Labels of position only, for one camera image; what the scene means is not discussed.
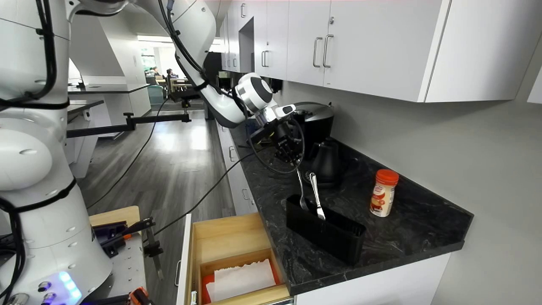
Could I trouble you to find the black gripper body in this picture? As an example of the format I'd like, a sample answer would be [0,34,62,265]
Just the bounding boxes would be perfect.
[248,104,304,166]

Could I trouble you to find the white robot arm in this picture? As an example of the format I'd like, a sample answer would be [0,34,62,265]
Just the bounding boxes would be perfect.
[0,0,294,305]

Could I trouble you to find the silver spoon in rack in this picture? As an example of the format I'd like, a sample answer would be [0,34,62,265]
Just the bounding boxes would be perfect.
[306,171,326,221]

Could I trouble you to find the black cutlery rack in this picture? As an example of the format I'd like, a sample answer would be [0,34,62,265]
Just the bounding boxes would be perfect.
[284,195,365,265]

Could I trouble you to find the open wooden drawer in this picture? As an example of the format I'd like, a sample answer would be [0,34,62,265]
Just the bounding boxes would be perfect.
[174,214,291,305]

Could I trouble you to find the small wooden drawer compartment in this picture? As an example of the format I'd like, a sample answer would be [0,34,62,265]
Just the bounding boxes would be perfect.
[197,249,287,305]

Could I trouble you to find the white paper in compartment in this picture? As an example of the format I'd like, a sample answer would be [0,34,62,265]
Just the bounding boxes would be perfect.
[204,260,275,302]

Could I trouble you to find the black gooseneck electric kettle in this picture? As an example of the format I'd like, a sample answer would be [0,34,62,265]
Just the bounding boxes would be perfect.
[309,139,340,188]

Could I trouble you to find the white lower cabinet doors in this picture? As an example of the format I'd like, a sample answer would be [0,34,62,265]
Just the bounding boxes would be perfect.
[216,126,255,216]

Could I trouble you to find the orange lidded seasoning bottle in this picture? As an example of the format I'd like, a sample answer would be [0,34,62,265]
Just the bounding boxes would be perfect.
[368,170,399,217]

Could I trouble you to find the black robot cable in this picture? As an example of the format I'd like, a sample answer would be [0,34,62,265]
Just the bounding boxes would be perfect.
[84,97,294,244]

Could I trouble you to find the black camera tripod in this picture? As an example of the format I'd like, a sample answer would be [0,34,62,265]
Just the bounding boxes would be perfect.
[65,112,191,139]

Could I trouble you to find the white upper wall cabinets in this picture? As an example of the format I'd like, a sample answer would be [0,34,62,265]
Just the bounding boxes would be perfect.
[214,0,542,104]

